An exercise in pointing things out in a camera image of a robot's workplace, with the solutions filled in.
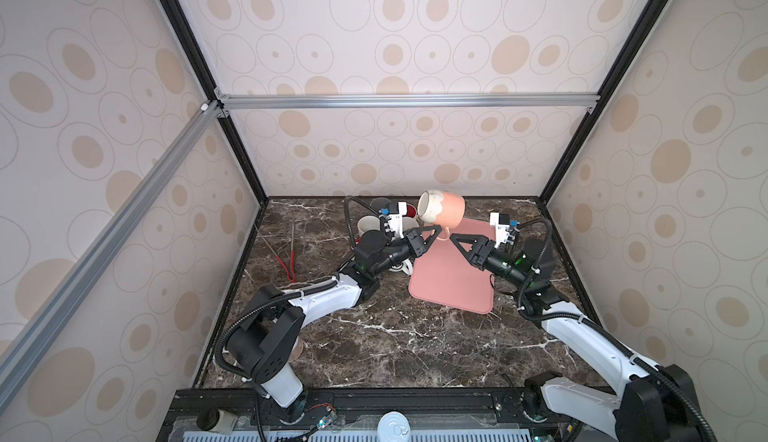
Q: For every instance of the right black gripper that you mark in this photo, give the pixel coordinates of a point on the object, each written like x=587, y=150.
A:
x=478, y=259

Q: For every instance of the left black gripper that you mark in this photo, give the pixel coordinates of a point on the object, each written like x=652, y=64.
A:
x=412, y=243

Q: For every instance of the light grey ceramic mug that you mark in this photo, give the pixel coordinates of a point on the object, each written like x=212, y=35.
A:
x=409, y=223

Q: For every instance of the beige ceramic mug back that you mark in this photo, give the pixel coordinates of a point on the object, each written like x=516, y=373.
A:
x=443, y=209

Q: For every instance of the white ceramic mug back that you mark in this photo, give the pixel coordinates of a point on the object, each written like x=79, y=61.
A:
x=406, y=267

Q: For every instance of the dark grey ceramic mug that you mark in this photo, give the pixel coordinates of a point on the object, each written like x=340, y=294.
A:
x=380, y=203

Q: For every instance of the pinkish white ceramic mug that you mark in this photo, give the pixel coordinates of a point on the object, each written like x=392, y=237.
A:
x=367, y=224

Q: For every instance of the white ceramic mug front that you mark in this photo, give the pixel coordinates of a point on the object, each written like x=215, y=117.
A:
x=411, y=211

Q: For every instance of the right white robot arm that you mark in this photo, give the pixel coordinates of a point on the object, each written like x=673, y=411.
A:
x=647, y=401

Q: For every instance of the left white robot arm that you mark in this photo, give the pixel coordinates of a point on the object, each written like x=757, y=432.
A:
x=258, y=344

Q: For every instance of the pink plastic tray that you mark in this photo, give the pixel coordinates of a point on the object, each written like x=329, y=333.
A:
x=443, y=276

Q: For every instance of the aluminium crossbar back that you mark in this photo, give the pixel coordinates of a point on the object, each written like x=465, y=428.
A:
x=411, y=101

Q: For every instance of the aluminium crossbar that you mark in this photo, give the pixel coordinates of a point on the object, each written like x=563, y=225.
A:
x=411, y=101
x=23, y=356

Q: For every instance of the brown tape roll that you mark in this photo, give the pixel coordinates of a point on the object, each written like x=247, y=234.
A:
x=297, y=350

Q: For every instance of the white round can lid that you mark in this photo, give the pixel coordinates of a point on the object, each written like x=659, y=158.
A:
x=394, y=427

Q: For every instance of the aluminium crossbar left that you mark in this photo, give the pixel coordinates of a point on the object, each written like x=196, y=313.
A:
x=23, y=356

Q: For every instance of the red handled chopstick right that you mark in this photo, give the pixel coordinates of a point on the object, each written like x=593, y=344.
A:
x=291, y=266

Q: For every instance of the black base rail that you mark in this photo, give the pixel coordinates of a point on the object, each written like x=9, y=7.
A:
x=346, y=414

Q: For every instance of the black corner frame post right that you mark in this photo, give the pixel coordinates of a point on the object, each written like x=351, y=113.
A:
x=649, y=17

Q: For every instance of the black corner frame post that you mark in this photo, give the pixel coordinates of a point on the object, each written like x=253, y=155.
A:
x=649, y=17
x=192, y=50

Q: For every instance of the black corner frame post left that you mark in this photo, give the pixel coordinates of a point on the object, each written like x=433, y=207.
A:
x=192, y=50

